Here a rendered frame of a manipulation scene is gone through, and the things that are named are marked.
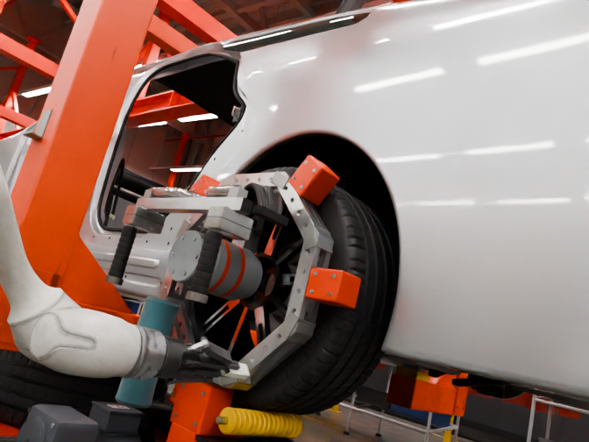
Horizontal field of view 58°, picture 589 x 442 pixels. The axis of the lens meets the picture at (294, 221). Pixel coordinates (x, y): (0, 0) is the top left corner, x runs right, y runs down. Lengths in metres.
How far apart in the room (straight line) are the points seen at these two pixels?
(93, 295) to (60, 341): 0.80
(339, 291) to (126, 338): 0.45
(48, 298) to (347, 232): 0.65
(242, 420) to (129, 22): 1.19
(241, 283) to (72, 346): 0.54
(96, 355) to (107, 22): 1.10
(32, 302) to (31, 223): 0.57
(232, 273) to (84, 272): 0.53
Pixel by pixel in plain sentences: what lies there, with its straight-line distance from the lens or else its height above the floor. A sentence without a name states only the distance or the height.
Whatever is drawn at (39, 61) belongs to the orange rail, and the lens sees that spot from 7.68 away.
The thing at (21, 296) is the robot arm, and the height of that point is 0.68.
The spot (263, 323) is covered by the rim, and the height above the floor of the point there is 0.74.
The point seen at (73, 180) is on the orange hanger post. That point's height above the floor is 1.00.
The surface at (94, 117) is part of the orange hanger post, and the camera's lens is 1.67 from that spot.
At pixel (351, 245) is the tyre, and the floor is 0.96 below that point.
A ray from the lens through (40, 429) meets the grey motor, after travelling 1.51.
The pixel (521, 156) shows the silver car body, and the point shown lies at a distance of 1.21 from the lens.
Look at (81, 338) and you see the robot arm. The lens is 0.90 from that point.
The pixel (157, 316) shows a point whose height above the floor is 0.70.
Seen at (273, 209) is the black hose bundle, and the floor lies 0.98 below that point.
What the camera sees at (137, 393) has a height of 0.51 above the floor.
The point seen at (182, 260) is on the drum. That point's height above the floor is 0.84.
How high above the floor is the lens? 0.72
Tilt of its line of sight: 13 degrees up
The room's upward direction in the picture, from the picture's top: 14 degrees clockwise
